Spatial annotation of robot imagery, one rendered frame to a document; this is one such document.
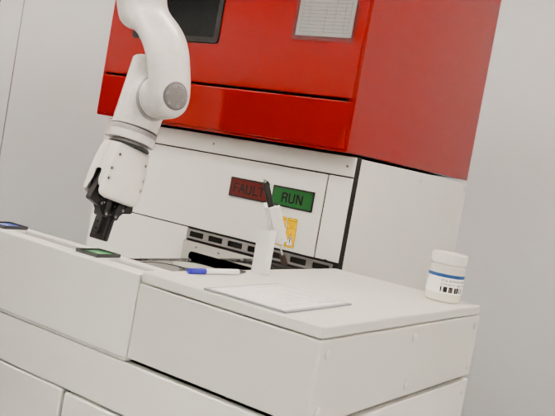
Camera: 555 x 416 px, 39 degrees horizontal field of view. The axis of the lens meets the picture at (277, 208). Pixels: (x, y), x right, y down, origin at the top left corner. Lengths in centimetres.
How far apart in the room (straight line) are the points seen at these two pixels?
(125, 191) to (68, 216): 324
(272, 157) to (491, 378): 164
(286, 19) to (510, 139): 154
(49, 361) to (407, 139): 103
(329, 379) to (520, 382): 212
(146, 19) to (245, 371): 61
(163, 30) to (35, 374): 64
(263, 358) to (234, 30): 103
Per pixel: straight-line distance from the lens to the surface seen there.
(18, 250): 150
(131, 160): 139
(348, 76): 175
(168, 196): 208
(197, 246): 199
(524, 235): 316
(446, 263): 155
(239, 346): 115
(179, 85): 134
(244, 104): 189
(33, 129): 493
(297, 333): 110
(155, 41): 134
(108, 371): 133
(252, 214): 191
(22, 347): 149
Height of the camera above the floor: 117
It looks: 3 degrees down
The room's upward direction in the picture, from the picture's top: 10 degrees clockwise
